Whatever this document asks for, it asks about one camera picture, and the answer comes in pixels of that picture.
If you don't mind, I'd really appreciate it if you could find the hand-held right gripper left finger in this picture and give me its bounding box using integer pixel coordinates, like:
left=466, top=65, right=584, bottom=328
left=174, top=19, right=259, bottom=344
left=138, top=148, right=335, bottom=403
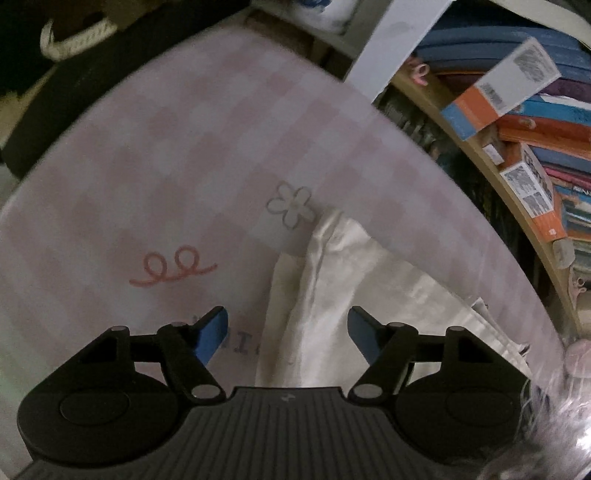
left=76, top=305, right=229, bottom=404

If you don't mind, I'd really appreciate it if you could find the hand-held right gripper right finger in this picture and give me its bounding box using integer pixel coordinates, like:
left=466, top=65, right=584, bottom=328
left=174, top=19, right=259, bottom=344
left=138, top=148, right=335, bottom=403
left=347, top=305, right=502, bottom=404

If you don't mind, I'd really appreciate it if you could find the cream printed t-shirt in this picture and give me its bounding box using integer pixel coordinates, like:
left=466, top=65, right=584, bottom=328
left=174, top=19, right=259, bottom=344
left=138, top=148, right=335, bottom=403
left=254, top=209, right=532, bottom=389

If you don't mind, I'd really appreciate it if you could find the long orange white box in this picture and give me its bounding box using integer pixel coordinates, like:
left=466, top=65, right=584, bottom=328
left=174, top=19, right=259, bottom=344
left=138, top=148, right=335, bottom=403
left=500, top=142, right=568, bottom=243

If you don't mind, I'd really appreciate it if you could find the pink clip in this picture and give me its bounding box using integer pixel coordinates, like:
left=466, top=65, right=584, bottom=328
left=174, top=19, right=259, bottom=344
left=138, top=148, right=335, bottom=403
left=409, top=55, right=430, bottom=88

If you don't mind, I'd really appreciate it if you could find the row of colourful books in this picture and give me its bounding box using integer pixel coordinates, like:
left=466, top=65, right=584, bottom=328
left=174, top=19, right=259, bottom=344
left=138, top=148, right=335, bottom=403
left=413, top=9, right=591, bottom=273

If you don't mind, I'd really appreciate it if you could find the black chair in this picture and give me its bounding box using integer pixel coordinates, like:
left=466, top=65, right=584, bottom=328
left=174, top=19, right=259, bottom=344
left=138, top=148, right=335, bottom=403
left=0, top=9, right=232, bottom=178

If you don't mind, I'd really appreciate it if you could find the tall white orange box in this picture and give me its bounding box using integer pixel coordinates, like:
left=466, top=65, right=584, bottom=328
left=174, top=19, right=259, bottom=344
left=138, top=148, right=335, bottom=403
left=440, top=37, right=563, bottom=141

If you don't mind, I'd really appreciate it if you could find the white woven strap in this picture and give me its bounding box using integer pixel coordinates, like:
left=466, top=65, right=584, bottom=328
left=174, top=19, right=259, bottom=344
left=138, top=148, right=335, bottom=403
left=39, top=16, right=120, bottom=62

